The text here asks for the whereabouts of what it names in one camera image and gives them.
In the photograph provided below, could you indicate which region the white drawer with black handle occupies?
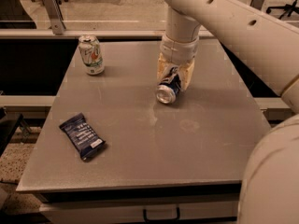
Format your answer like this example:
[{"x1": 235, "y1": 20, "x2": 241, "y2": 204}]
[{"x1": 39, "y1": 194, "x2": 238, "y2": 224}]

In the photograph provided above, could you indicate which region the white green soda can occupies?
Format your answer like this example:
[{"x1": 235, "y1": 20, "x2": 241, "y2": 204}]
[{"x1": 78, "y1": 35, "x2": 105, "y2": 76}]

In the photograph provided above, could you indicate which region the dark blue snack packet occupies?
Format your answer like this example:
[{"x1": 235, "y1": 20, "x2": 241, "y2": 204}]
[{"x1": 59, "y1": 113, "x2": 106, "y2": 161}]

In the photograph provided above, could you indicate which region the metal railing post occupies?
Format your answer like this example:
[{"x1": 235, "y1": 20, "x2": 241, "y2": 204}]
[
  {"x1": 250, "y1": 0, "x2": 264, "y2": 10},
  {"x1": 42, "y1": 0, "x2": 65, "y2": 35}
]

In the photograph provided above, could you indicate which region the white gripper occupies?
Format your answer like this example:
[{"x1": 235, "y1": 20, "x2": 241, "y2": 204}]
[{"x1": 157, "y1": 35, "x2": 199, "y2": 91}]

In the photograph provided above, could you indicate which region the black office chair right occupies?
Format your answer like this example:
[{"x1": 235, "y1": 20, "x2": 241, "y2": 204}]
[{"x1": 266, "y1": 0, "x2": 299, "y2": 20}]

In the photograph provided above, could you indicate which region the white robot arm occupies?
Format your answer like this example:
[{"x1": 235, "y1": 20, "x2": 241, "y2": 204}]
[{"x1": 161, "y1": 0, "x2": 299, "y2": 224}]

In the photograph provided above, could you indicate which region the left metal railing post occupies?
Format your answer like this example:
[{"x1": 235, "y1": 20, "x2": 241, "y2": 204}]
[{"x1": 42, "y1": 0, "x2": 65, "y2": 35}]

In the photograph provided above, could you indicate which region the right metal railing post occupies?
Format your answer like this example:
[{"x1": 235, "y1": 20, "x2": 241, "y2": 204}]
[{"x1": 250, "y1": 0, "x2": 264, "y2": 10}]

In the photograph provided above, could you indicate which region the blue pepsi can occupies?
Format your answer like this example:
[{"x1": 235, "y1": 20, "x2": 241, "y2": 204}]
[{"x1": 156, "y1": 67, "x2": 181, "y2": 105}]

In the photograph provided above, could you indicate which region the black side table edge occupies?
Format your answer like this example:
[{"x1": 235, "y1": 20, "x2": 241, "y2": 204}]
[{"x1": 0, "y1": 107, "x2": 23, "y2": 156}]

